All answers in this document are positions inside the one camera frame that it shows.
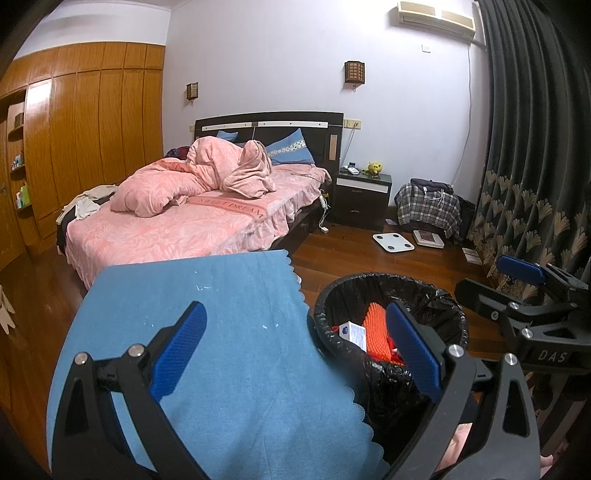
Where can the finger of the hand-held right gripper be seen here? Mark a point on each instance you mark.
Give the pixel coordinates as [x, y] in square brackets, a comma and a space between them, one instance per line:
[485, 300]
[521, 270]

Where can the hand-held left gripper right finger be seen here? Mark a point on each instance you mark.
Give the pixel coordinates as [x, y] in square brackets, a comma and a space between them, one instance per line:
[413, 350]

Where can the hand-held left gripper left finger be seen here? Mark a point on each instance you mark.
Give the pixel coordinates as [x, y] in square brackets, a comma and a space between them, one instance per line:
[178, 350]

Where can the orange foam net sleeve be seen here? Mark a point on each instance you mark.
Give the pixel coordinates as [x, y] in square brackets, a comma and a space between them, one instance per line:
[378, 327]

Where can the black bin liner bag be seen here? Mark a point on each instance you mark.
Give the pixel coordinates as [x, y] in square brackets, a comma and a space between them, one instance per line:
[415, 290]

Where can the white cardboard box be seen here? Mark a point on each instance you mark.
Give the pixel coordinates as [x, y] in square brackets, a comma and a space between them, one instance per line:
[354, 337]

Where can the black trash bin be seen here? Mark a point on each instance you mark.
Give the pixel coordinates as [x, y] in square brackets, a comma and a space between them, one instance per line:
[341, 356]

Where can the white papers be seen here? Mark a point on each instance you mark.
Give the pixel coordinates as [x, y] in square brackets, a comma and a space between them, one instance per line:
[471, 255]

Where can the blue table cloth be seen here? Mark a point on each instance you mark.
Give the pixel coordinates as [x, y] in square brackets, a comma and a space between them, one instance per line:
[231, 323]

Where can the bathroom scale with dark panel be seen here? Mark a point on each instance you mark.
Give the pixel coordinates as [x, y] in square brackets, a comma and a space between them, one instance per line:
[428, 238]

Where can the person's leg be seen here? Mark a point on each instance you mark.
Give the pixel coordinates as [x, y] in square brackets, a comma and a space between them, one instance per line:
[455, 445]

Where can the plaid cloth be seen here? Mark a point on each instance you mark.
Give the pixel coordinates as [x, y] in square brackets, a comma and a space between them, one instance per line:
[425, 214]

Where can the white bathroom scale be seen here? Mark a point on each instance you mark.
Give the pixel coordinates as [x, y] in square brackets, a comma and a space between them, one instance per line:
[393, 243]

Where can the bed with pink bedding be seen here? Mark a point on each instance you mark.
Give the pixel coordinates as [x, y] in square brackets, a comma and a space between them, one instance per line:
[184, 235]

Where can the dark jacket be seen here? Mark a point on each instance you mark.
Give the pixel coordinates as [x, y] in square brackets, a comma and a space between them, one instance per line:
[431, 185]

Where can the dark patterned curtain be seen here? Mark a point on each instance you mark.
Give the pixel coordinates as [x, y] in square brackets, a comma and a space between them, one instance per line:
[535, 138]

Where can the black and white nightstand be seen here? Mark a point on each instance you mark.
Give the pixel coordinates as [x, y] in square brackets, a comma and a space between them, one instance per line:
[362, 203]

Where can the black cloth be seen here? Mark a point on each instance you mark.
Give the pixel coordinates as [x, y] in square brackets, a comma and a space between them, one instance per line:
[63, 235]

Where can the pink duvet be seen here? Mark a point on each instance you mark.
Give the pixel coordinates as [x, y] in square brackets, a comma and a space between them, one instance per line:
[161, 189]

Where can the yellow plush toy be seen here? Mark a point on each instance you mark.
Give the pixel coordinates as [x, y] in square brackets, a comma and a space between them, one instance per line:
[374, 168]

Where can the beige clothes pile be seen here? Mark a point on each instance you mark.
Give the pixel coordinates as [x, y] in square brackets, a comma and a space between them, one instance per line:
[90, 201]

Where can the small wooden stool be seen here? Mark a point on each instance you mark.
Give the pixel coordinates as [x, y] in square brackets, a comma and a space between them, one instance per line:
[7, 309]

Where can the white remote control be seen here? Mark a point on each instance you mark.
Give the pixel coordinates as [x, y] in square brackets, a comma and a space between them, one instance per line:
[351, 169]

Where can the dark red cloth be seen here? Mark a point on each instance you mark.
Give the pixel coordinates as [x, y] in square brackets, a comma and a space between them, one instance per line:
[178, 153]

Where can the green bottles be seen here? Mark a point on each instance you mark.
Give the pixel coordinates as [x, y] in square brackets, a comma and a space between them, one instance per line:
[23, 196]

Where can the small blue pillow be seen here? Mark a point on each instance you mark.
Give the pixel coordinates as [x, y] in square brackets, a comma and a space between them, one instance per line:
[227, 136]

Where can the wooden wardrobe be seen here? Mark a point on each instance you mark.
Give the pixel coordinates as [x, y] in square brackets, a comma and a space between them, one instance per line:
[92, 138]

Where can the large blue pillow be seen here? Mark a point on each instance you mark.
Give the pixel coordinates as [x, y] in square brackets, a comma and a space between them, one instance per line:
[291, 147]

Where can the dark bed headboard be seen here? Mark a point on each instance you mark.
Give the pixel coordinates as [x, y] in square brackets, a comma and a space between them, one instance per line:
[286, 122]

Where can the white air conditioner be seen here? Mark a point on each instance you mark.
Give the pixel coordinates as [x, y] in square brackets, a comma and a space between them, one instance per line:
[436, 18]

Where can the white wall socket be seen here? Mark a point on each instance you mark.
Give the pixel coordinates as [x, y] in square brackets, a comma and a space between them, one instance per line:
[352, 123]

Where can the large wooden wall lamp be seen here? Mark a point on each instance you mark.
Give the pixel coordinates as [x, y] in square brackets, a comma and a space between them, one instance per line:
[354, 72]

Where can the small wooden wall lamp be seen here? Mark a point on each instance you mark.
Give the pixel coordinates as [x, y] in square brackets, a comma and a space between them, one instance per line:
[192, 91]

